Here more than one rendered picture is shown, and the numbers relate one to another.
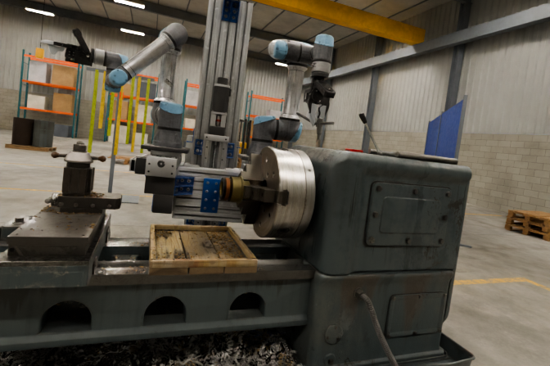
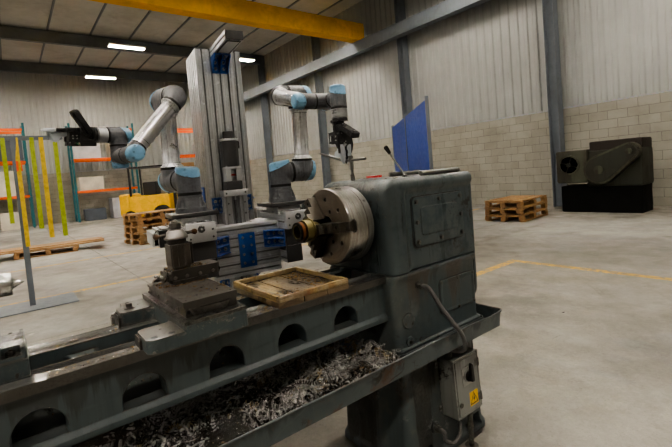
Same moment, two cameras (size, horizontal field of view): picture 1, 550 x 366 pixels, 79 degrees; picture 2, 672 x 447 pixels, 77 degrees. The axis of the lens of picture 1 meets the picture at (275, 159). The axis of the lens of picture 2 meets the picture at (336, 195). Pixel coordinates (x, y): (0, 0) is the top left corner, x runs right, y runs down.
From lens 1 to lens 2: 0.71 m
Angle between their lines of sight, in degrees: 17
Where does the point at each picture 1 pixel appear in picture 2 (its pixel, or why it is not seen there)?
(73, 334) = (234, 372)
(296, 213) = (364, 235)
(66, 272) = (233, 317)
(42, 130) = not seen: outside the picture
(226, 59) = (224, 111)
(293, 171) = (353, 204)
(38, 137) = not seen: outside the picture
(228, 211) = (267, 260)
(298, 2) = (212, 7)
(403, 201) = (432, 208)
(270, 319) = (363, 323)
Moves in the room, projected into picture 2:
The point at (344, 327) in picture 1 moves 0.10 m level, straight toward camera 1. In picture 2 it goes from (414, 313) to (419, 322)
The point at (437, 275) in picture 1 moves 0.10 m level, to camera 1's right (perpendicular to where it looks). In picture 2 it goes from (465, 258) to (483, 255)
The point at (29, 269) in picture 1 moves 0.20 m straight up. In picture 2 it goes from (209, 322) to (202, 252)
